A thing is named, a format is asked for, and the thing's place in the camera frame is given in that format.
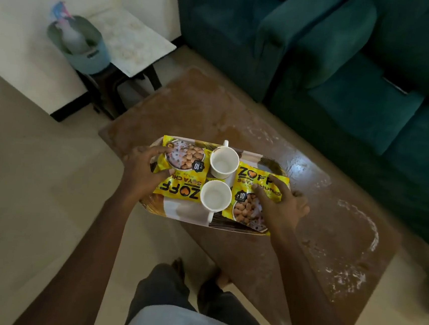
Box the person's left hand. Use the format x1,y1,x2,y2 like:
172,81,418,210
118,142,178,203

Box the person's right hand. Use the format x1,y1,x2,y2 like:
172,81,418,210
247,173,314,240

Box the yellow snack packet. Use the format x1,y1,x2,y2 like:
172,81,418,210
151,134,214,204
220,160,292,237

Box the brown and white patterned tray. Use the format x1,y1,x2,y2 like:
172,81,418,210
137,133,296,239

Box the person's right forearm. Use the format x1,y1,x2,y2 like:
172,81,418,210
260,226,381,325

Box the person's left forearm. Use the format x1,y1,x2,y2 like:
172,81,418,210
13,182,141,325

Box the white cup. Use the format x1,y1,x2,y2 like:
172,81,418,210
208,138,242,182
197,178,234,226

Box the person's right foot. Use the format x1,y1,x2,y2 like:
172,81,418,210
213,268,233,290

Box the person's foot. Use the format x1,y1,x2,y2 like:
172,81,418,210
170,256,188,280
213,268,233,290

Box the person's left foot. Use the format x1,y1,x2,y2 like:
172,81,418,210
170,256,188,280

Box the dark grey trousers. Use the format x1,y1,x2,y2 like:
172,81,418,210
123,260,278,325

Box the white-topped side table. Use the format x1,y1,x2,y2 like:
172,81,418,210
71,2,181,127

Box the blue-grey plastic basket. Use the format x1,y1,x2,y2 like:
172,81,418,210
43,12,115,78

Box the teal sofa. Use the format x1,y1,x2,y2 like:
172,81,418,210
255,0,429,258

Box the teal armchair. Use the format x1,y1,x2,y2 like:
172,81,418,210
164,0,349,111

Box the clear spray bottle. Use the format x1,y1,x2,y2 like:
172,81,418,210
46,0,97,57

